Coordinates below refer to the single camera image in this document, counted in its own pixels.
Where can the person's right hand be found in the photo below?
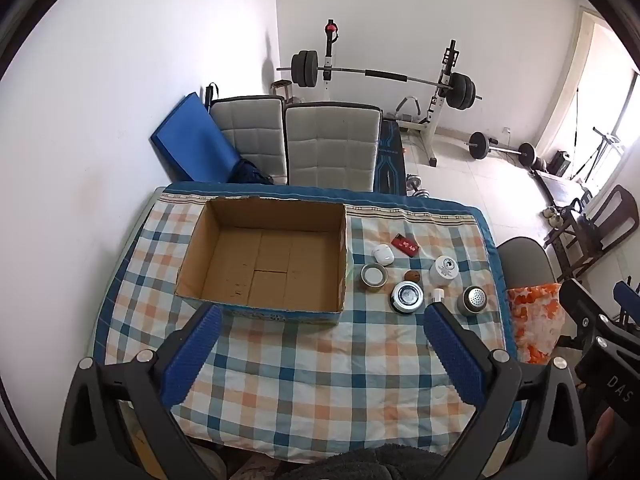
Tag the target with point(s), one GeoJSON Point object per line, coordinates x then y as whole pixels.
{"type": "Point", "coordinates": [600, 435]}

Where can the blue folded exercise mat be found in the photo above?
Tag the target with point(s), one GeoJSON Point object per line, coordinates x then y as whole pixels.
{"type": "Point", "coordinates": [192, 145]}

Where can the round steel sink strainer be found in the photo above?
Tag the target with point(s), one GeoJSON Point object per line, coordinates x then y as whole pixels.
{"type": "Point", "coordinates": [407, 297]}

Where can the silver tape roll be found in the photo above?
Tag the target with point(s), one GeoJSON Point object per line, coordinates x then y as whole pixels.
{"type": "Point", "coordinates": [374, 275]}

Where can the grey round chair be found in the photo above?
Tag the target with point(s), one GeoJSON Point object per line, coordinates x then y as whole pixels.
{"type": "Point", "coordinates": [525, 260]}

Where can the dark blue bag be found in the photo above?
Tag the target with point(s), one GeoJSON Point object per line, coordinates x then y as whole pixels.
{"type": "Point", "coordinates": [252, 172]}

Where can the small brown ball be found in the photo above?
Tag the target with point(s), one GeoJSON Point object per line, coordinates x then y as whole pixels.
{"type": "Point", "coordinates": [412, 276]}

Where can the dark wooden chair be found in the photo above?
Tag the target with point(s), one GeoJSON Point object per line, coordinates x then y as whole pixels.
{"type": "Point", "coordinates": [617, 215]}

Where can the small stool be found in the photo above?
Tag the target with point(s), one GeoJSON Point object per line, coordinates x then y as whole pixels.
{"type": "Point", "coordinates": [282, 88]}

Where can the black metal stand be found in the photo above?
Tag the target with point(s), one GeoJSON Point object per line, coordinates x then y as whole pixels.
{"type": "Point", "coordinates": [602, 152]}

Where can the small white bottle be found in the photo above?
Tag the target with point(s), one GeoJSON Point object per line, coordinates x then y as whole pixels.
{"type": "Point", "coordinates": [438, 295]}

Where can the small black box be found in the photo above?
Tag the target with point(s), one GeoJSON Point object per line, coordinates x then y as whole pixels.
{"type": "Point", "coordinates": [560, 162]}

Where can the long barbell with black plates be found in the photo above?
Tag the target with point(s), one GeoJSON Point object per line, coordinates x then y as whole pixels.
{"type": "Point", "coordinates": [305, 67]}

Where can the grey padded chair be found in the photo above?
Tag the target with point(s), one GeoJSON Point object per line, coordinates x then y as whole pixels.
{"type": "Point", "coordinates": [250, 125]}
{"type": "Point", "coordinates": [330, 145]}

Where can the orange floral cloth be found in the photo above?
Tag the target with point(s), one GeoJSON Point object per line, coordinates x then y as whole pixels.
{"type": "Point", "coordinates": [537, 320]}

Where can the grey curved exercise device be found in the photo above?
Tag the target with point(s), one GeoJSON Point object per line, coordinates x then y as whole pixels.
{"type": "Point", "coordinates": [410, 106]}

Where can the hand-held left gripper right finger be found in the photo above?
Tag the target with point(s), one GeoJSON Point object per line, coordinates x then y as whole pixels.
{"type": "Point", "coordinates": [452, 355]}

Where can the white earbuds case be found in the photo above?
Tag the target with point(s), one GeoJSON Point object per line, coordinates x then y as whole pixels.
{"type": "Point", "coordinates": [383, 253]}

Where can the cardboard box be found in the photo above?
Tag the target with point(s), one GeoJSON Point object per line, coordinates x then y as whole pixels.
{"type": "Point", "coordinates": [260, 260]}

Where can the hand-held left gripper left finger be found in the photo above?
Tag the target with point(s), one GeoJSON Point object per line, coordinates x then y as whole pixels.
{"type": "Point", "coordinates": [192, 355]}

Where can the red card case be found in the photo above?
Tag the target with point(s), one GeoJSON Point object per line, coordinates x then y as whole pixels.
{"type": "Point", "coordinates": [405, 245]}

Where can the short barbell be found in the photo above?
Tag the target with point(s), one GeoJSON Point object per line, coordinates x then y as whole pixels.
{"type": "Point", "coordinates": [478, 145]}

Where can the pair of light shoes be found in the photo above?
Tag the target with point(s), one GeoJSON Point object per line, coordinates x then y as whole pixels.
{"type": "Point", "coordinates": [552, 214]}

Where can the plaid tablecloth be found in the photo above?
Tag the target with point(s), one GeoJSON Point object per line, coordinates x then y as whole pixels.
{"type": "Point", "coordinates": [310, 375]}

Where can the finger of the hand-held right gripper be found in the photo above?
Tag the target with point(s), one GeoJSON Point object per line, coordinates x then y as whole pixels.
{"type": "Point", "coordinates": [590, 312]}
{"type": "Point", "coordinates": [627, 295]}

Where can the black weight bench blue pattern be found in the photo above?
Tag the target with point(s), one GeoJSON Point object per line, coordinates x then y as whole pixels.
{"type": "Point", "coordinates": [392, 160]}

